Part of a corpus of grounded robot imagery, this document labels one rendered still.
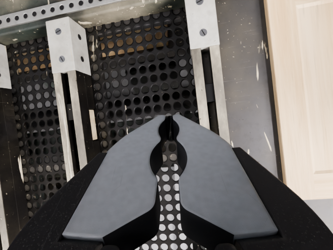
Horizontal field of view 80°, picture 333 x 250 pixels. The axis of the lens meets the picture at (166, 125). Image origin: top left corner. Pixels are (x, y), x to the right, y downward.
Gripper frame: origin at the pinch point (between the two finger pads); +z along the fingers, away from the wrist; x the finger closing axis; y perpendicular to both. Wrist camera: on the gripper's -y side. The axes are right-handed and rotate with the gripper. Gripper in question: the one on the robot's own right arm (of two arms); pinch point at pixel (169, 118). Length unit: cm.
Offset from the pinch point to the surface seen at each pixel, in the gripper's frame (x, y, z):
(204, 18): 7.2, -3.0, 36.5
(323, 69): 32.9, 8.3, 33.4
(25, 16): -36, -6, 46
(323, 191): 32.2, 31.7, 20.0
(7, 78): -47, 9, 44
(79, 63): -22.5, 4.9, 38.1
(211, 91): 8.2, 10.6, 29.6
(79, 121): -22.4, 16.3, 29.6
